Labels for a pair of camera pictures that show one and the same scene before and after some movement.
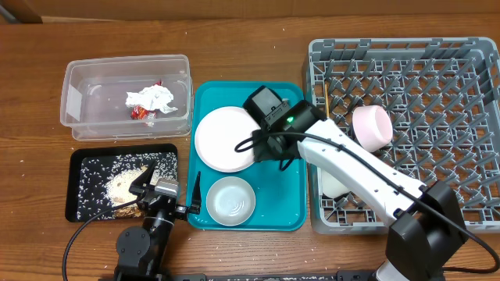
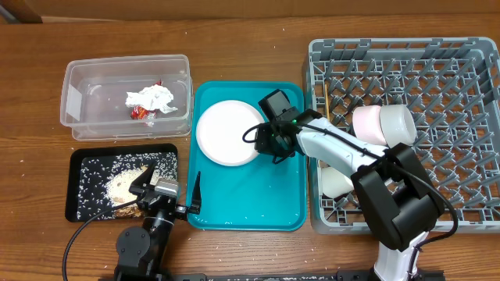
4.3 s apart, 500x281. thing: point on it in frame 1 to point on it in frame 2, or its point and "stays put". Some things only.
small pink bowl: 372,126 stays put
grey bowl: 230,200 to 398,125
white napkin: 155,97 stays put
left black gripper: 181,211 stays put
